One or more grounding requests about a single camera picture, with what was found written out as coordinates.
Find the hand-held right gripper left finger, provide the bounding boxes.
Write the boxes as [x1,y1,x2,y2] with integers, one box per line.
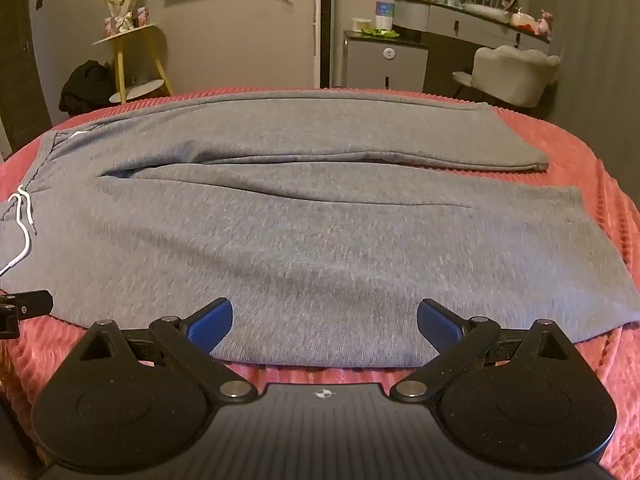
[75,297,254,404]

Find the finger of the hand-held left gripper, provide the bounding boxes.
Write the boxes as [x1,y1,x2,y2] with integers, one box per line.
[0,289,55,339]

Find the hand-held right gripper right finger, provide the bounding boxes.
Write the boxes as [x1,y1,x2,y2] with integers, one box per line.
[388,297,577,404]

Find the grey pants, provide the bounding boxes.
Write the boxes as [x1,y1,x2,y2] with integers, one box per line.
[0,87,640,368]

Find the black bag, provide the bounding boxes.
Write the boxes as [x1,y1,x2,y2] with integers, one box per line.
[58,60,119,114]

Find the pink ribbed blanket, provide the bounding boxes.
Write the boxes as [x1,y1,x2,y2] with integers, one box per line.
[0,87,640,472]

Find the dark wardrobe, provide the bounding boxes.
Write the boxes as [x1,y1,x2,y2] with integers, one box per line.
[0,0,53,153]

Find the yellow side table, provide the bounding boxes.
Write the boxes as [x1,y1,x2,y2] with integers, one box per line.
[91,24,174,105]

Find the white upholstered chair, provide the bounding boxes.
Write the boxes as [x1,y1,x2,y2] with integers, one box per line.
[452,44,562,109]

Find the grey cabinet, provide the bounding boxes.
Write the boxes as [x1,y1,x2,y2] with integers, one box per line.
[342,30,429,94]

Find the grey vanity dresser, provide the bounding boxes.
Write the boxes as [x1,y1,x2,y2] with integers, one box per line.
[392,0,552,93]

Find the white blue canister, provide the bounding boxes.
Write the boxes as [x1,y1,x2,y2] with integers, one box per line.
[374,0,396,31]

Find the white tall column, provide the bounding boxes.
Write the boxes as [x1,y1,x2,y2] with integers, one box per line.
[309,0,321,89]

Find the cream wrapped bouquet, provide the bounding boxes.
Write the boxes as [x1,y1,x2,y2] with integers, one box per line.
[96,0,146,37]

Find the grey curtain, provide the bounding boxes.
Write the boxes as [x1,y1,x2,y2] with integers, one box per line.
[530,0,640,131]

